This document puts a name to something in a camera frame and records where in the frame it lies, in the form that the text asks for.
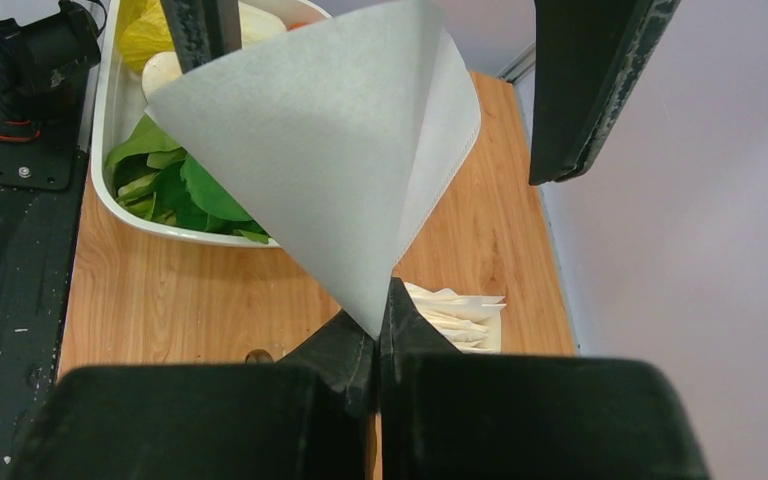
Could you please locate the yellow napa cabbage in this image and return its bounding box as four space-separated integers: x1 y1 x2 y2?
116 0 175 74

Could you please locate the green bok choy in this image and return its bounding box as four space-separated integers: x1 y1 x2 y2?
104 115 272 245

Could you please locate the white mushroom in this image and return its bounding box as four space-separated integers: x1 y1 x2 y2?
141 51 183 98

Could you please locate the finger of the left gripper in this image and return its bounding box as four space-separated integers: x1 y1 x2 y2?
529 0 679 185
160 0 243 73

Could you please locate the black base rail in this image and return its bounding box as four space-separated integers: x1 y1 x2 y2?
0 120 88 479

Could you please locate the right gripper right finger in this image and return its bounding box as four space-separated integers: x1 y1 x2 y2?
378 278 710 479

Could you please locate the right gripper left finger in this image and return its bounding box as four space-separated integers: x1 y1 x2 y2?
9 313 376 479

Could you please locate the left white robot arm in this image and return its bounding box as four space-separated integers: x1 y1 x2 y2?
0 1 678 185

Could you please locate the pack of paper filters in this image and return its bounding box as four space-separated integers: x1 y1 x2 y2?
405 282 506 354

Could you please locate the white rectangular tray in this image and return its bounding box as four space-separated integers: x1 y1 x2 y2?
89 0 334 250

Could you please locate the white paper coffee filter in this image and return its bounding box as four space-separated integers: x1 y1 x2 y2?
147 1 481 337

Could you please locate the white bok choy stalk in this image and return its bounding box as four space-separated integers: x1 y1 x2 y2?
238 1 287 48

